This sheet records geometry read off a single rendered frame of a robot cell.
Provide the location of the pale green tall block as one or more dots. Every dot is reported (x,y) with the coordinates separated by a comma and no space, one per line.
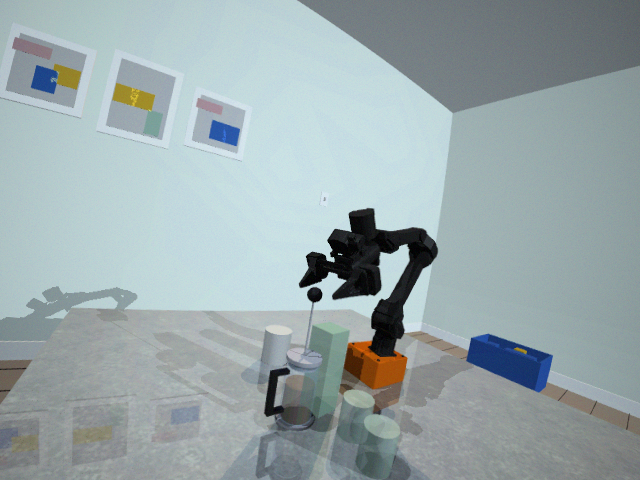
(330,341)

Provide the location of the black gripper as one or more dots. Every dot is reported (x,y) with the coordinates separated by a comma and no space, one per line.
(362,278)

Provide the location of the glass french press with black handle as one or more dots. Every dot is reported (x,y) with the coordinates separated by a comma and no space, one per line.
(300,381)

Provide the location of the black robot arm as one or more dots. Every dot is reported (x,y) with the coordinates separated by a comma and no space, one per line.
(388,315)

